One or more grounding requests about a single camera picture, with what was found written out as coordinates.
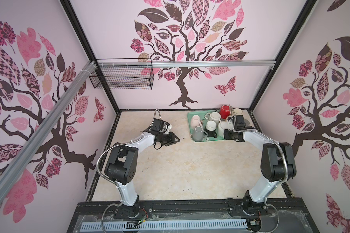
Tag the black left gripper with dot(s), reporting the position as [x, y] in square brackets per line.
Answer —
[171, 139]

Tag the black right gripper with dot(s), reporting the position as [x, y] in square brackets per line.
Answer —
[226, 135]

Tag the black and white mug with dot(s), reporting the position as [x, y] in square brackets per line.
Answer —
[210, 129]

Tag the grey mug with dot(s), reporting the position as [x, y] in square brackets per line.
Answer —
[199, 134]

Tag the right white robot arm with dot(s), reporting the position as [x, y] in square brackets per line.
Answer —
[277, 161]

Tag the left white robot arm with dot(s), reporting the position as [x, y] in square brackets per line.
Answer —
[122, 160]

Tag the cream mug back right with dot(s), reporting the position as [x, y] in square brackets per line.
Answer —
[238, 111]

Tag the red mug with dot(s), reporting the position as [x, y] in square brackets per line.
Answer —
[224, 112]

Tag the pale pink mug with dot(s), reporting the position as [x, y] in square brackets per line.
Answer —
[195, 121]

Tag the mint green floral tray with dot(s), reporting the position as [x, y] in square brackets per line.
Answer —
[204, 116]

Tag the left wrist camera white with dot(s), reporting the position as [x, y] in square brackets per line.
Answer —
[167, 128]

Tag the white mug with handle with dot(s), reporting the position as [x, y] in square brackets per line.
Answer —
[216, 117]

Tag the black wire basket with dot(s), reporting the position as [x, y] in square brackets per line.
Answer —
[123, 73]

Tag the black right corner post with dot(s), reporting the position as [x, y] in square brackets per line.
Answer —
[292, 36]

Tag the white slotted cable duct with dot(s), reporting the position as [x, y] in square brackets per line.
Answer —
[162, 225]

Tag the aluminium rail back wall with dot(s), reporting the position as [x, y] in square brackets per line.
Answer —
[188, 64]

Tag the aluminium rail wall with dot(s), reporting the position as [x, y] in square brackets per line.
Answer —
[20, 162]
[188, 64]

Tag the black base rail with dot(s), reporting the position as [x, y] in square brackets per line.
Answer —
[277, 215]

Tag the aluminium rail left wall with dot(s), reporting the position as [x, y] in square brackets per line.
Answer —
[20, 162]

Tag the black corner frame post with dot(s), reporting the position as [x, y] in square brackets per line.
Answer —
[71, 14]

